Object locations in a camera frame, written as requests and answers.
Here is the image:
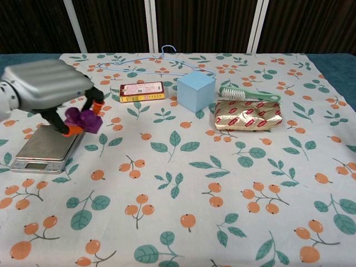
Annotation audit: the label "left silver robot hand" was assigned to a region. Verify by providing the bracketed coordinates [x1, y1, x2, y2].
[1, 59, 106, 137]

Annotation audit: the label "purple toy building block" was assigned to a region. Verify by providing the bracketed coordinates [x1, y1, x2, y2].
[64, 107, 103, 135]

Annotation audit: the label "silver digital kitchen scale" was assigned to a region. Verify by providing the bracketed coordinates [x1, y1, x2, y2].
[10, 124, 85, 175]

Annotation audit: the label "red and yellow box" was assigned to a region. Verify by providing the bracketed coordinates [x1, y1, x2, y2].
[120, 81, 166, 103]

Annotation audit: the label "light blue cube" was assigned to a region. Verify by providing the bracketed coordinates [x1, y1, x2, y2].
[177, 72, 217, 113]

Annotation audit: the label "floral fruit print tablecloth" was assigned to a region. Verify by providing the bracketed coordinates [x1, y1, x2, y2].
[0, 52, 356, 267]

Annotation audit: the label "green brush with white bristles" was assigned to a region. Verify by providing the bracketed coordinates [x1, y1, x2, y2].
[219, 86, 281, 102]

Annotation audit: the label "gold foil packet red labels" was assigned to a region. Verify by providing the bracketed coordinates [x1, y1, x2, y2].
[214, 99, 284, 131]

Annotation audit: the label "teal table cover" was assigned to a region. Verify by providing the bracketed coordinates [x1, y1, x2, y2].
[0, 52, 356, 123]

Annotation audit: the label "light blue wire hanger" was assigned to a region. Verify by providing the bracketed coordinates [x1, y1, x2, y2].
[98, 44, 216, 78]

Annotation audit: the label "white folding screen frame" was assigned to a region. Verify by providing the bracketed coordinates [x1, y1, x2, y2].
[62, 0, 270, 53]

